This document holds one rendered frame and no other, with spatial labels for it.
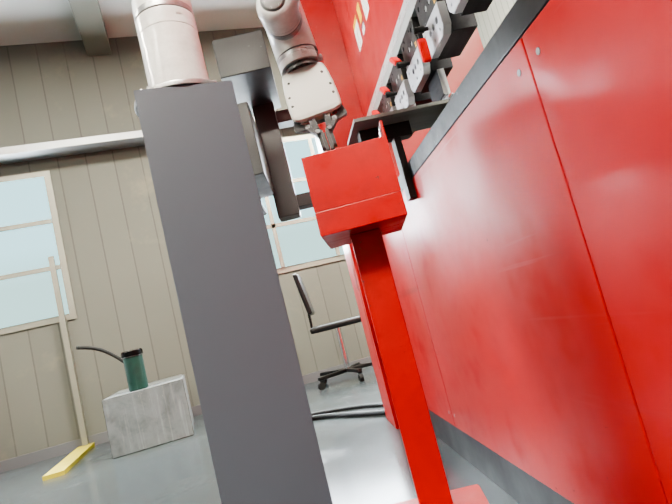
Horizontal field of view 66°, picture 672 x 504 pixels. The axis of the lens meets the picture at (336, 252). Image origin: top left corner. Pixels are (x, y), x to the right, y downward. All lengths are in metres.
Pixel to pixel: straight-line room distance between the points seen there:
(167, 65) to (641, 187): 0.84
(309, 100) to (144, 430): 2.95
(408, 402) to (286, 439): 0.23
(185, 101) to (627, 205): 0.75
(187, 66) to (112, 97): 4.13
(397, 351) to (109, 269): 3.94
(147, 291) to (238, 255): 3.76
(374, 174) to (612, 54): 0.45
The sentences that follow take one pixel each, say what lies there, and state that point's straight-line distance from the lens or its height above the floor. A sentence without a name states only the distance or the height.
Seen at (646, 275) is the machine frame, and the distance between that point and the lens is 0.68.
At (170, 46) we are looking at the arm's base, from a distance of 1.12.
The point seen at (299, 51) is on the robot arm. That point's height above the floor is 1.01.
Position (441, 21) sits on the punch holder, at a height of 1.13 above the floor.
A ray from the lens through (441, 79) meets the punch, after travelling 1.53.
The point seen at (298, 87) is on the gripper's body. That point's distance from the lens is 1.04.
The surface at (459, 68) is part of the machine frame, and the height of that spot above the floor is 1.48.
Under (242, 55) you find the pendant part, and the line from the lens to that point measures 2.72.
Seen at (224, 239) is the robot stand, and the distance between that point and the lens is 0.95.
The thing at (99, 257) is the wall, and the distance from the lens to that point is 4.78.
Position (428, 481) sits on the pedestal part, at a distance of 1.04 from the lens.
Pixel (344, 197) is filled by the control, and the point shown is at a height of 0.72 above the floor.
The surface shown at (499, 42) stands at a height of 0.85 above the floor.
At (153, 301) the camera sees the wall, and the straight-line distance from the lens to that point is 4.68.
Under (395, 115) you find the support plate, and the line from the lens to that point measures 1.43.
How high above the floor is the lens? 0.52
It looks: 7 degrees up
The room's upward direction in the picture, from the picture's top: 14 degrees counter-clockwise
